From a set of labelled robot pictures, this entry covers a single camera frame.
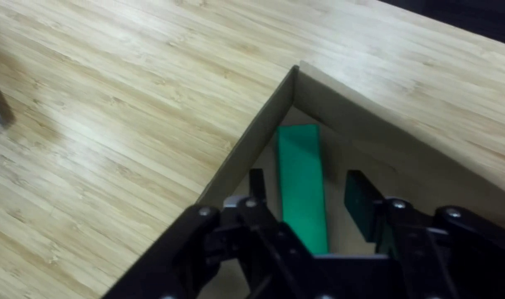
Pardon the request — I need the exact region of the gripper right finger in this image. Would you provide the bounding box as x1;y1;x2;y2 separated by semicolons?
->
344;169;505;299

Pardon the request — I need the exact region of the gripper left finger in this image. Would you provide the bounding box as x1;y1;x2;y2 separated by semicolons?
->
101;168;319;299

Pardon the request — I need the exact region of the cardboard box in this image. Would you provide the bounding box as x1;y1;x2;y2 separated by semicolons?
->
196;64;505;299

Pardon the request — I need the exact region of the green rectangular block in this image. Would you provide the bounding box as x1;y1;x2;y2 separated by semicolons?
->
276;124;330;255

